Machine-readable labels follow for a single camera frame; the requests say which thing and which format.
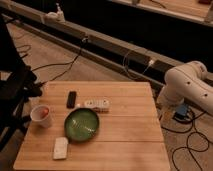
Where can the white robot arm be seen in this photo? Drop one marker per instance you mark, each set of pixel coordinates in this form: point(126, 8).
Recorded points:
point(187, 81)

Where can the green round plate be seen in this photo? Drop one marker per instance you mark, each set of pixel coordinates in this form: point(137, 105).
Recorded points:
point(81, 125)

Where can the orange object in cup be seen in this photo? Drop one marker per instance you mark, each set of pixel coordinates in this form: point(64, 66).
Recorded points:
point(44, 112)

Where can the white paper cup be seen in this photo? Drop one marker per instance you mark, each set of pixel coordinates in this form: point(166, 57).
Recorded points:
point(36, 116)

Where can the blue box on floor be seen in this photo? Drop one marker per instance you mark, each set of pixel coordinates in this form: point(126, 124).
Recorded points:
point(181, 112)

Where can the white sponge block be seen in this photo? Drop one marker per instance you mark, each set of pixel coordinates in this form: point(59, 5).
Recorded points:
point(60, 148)

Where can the black chair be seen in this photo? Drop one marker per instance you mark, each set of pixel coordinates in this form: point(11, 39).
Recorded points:
point(16, 89)

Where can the long metal rail beam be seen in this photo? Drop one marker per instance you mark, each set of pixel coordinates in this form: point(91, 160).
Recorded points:
point(114, 28)

